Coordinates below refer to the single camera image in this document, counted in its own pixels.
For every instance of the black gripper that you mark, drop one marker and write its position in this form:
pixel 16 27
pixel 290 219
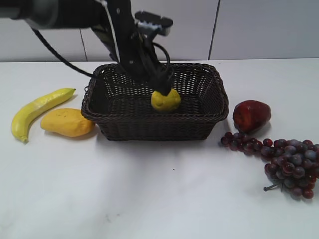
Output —
pixel 131 53

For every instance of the yellow lemon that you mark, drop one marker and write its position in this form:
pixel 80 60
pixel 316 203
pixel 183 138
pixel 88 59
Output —
pixel 167 103

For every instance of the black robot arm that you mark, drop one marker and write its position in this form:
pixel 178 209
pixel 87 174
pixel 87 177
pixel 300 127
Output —
pixel 76 14

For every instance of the dark woven plastic basket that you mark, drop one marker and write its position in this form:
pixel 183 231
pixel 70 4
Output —
pixel 122 109

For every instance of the dark red apple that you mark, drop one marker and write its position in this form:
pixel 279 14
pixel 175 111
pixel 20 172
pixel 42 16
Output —
pixel 251 115

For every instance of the orange yellow mango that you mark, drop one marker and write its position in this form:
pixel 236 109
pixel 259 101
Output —
pixel 67 122

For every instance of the yellow banana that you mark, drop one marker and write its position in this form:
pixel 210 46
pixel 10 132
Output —
pixel 23 119

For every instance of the purple red grape bunch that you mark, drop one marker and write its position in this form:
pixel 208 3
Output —
pixel 291 165

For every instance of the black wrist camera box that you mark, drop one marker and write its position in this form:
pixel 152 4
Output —
pixel 150 22

